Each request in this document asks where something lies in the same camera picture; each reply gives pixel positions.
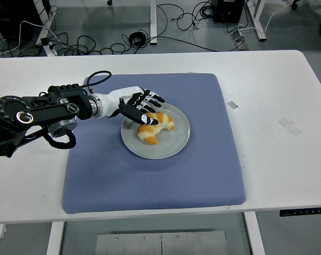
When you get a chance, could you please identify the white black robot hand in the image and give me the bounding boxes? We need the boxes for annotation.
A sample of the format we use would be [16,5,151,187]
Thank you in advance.
[98,85,166,126]

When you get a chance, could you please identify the golden croissant bread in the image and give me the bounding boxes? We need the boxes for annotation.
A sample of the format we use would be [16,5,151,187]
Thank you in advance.
[137,112,175,146]

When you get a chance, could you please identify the grey round plate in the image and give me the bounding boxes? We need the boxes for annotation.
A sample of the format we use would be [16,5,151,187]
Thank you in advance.
[120,102,191,160]

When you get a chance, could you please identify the blue quilted mat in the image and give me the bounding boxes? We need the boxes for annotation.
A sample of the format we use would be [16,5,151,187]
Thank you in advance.
[61,73,247,215]

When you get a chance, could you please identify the grey foot pedal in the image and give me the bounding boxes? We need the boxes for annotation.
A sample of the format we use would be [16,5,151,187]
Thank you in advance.
[231,28,249,52]

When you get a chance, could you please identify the black computer box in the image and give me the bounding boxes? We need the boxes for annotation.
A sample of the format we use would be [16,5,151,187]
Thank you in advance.
[213,0,247,23]

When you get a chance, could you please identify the white table leg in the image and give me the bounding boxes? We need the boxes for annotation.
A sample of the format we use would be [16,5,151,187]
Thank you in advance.
[46,221,65,255]
[243,211,266,255]

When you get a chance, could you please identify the large clear tape piece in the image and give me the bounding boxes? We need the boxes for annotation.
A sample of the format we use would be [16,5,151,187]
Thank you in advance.
[278,117,303,137]

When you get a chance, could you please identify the black table control panel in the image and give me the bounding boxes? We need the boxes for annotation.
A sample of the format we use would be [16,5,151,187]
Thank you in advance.
[279,207,321,217]

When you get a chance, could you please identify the tangled black cable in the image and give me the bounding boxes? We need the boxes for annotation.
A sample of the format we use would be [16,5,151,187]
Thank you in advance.
[54,33,131,56]

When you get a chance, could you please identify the coiled black cable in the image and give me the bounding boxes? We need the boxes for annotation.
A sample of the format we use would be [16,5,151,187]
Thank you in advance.
[129,31,148,46]

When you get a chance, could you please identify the long black floor cable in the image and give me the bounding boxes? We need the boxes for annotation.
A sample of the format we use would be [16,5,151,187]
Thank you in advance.
[147,36,219,53]

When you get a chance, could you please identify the looped black cable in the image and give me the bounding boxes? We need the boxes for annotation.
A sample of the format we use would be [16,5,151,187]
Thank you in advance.
[157,3,202,32]

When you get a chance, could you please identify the white cable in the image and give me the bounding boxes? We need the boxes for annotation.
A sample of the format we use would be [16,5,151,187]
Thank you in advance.
[237,0,295,34]

